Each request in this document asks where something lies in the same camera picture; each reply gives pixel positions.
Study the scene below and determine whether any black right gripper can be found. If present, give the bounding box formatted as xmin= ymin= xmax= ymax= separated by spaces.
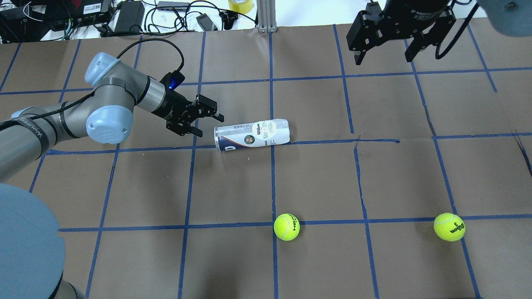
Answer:
xmin=346 ymin=0 xmax=456 ymax=66

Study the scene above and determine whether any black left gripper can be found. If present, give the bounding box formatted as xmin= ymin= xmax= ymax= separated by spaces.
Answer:
xmin=160 ymin=93 xmax=225 ymax=137

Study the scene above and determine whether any clear tennis ball can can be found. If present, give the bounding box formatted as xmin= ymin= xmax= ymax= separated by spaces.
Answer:
xmin=214 ymin=119 xmax=291 ymax=152

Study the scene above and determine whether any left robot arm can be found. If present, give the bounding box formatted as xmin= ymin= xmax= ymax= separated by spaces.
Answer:
xmin=1 ymin=53 xmax=224 ymax=299

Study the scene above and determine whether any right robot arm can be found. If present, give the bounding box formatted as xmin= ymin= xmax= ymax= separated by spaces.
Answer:
xmin=346 ymin=0 xmax=532 ymax=66

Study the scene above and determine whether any centre Head tennis ball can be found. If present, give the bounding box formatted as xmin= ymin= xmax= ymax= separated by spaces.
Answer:
xmin=273 ymin=213 xmax=300 ymax=242

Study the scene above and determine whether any tennis ball near right gripper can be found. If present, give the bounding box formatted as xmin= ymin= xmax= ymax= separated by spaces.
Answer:
xmin=433 ymin=213 xmax=466 ymax=242

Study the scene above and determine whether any small black adapter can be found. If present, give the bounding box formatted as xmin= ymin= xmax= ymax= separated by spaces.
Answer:
xmin=365 ymin=2 xmax=382 ymax=16

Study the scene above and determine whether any yellow tape roll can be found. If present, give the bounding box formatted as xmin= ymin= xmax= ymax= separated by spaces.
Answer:
xmin=228 ymin=0 xmax=254 ymax=15

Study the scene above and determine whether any black power adapter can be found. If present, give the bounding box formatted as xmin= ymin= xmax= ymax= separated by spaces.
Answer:
xmin=113 ymin=1 xmax=145 ymax=35

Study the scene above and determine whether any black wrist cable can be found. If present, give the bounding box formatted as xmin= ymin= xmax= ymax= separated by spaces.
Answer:
xmin=116 ymin=38 xmax=185 ymax=79

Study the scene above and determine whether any black cables bundle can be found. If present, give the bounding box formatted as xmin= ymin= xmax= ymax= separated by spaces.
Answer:
xmin=143 ymin=0 xmax=256 ymax=33

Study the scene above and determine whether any aluminium frame post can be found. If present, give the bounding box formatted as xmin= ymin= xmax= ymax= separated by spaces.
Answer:
xmin=256 ymin=0 xmax=278 ymax=33

